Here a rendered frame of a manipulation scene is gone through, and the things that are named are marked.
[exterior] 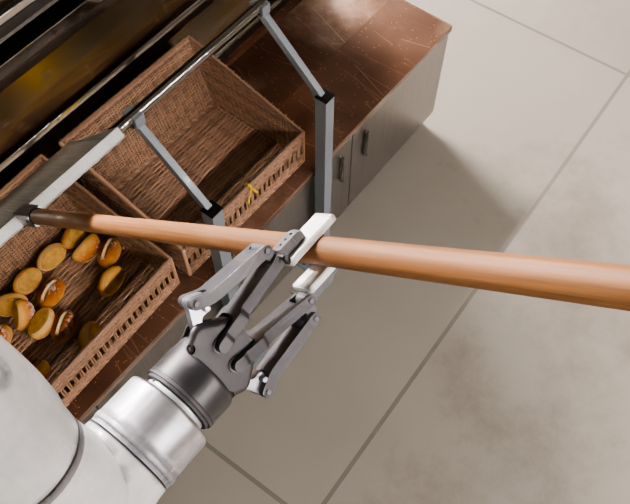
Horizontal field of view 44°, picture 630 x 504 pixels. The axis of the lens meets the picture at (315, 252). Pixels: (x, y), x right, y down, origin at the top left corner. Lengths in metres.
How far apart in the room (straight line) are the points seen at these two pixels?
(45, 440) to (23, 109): 1.73
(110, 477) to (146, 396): 0.07
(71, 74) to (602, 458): 2.09
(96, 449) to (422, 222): 2.58
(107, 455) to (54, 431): 0.07
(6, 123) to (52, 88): 0.16
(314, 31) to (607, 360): 1.59
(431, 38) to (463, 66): 0.76
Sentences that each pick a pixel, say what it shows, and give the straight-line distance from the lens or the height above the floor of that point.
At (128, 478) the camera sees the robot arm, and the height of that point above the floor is 2.00.
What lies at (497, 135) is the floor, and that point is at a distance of 3.46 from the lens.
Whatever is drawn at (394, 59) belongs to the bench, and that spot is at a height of 0.58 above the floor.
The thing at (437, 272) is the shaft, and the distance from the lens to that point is 0.64.
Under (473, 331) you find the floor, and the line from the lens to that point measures 2.95.
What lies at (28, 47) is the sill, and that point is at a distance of 2.18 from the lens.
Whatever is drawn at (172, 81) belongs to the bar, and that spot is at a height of 1.17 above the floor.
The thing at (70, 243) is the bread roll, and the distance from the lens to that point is 2.44.
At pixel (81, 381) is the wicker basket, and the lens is 2.24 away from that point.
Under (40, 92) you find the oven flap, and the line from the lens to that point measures 2.28.
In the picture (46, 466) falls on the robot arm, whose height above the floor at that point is 2.07.
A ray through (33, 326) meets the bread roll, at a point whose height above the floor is 0.64.
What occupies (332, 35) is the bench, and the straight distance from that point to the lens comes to 2.93.
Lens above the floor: 2.63
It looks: 60 degrees down
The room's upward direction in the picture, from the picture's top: straight up
